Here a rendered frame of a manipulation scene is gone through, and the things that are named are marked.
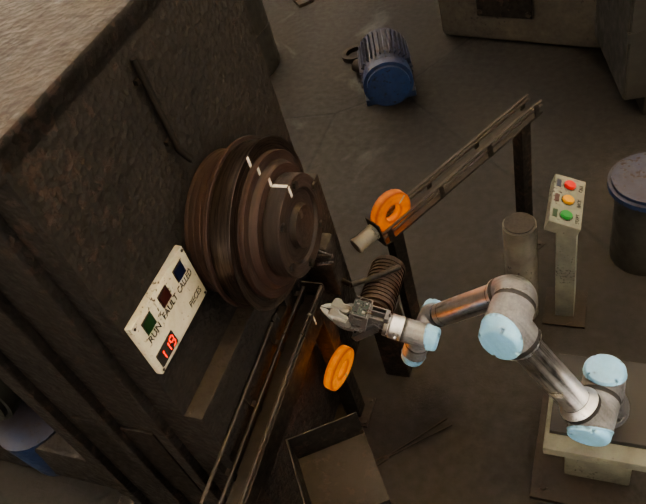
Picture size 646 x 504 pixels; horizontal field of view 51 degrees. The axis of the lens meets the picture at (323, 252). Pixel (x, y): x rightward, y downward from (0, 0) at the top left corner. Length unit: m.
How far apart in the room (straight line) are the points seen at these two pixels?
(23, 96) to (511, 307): 1.22
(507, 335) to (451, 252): 1.43
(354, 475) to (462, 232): 1.61
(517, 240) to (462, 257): 0.66
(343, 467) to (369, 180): 2.00
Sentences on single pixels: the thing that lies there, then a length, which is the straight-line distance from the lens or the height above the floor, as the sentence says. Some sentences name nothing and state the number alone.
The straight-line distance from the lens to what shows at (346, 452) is 1.96.
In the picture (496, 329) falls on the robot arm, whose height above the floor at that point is 0.89.
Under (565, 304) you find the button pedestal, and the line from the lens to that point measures 2.83.
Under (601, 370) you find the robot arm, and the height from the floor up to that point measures 0.55.
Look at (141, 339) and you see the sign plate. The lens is 1.61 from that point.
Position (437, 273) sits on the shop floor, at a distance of 3.08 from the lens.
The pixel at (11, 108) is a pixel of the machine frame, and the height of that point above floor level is 1.76.
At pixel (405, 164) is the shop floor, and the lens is 3.66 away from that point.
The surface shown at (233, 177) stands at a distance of 1.67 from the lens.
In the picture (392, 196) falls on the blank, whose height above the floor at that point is 0.78.
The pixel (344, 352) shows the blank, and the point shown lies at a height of 0.51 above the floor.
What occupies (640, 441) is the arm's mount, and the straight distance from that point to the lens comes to 2.27.
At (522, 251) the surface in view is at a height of 0.43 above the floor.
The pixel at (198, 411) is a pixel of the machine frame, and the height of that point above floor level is 0.87.
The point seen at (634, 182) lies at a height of 0.43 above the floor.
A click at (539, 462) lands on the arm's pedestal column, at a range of 2.55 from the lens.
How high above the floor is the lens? 2.31
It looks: 44 degrees down
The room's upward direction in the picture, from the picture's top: 19 degrees counter-clockwise
